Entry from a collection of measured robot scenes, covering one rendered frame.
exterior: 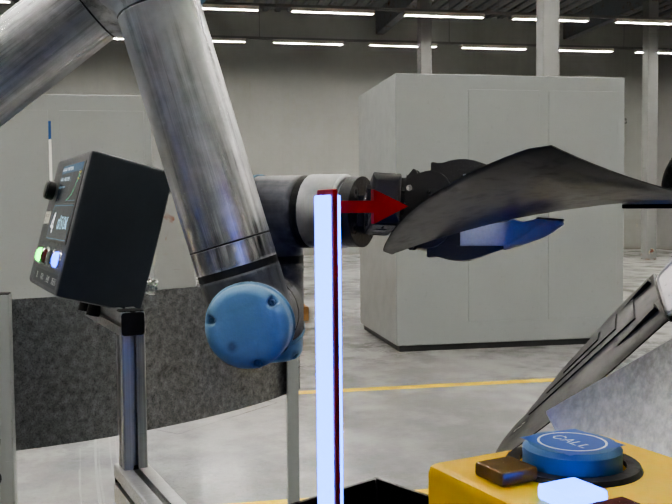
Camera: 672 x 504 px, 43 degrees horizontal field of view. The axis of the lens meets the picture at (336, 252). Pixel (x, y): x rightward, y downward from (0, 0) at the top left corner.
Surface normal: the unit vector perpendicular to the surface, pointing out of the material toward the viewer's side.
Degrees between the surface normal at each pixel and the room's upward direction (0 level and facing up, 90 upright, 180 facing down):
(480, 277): 90
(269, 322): 90
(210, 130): 84
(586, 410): 55
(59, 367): 90
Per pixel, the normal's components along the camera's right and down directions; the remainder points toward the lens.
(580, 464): -0.14, 0.05
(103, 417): 0.55, 0.04
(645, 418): -0.39, -0.53
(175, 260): 0.18, 0.05
